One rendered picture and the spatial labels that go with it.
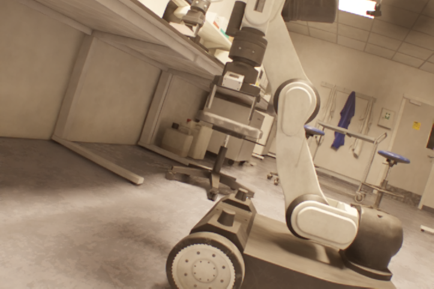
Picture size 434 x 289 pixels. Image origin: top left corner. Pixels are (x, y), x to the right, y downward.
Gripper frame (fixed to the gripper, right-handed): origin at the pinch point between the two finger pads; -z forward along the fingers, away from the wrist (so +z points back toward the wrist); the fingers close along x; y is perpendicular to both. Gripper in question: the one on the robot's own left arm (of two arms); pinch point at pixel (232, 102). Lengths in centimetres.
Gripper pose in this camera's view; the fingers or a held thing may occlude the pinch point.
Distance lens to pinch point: 83.2
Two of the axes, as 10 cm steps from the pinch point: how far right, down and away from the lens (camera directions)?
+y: -0.8, -0.4, -10.0
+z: 2.9, -9.6, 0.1
